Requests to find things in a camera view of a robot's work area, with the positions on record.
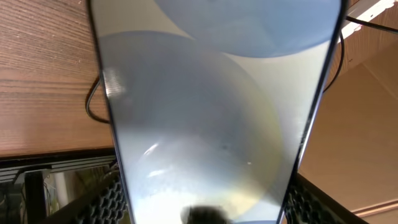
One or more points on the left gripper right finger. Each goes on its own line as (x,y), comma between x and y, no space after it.
(305,203)

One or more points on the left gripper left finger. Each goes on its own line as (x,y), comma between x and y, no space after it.
(103,204)

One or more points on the Galaxy smartphone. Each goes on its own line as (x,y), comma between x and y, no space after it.
(211,102)

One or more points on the white power strip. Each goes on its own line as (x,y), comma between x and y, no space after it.
(364,10)

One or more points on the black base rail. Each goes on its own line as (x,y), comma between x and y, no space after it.
(35,187)

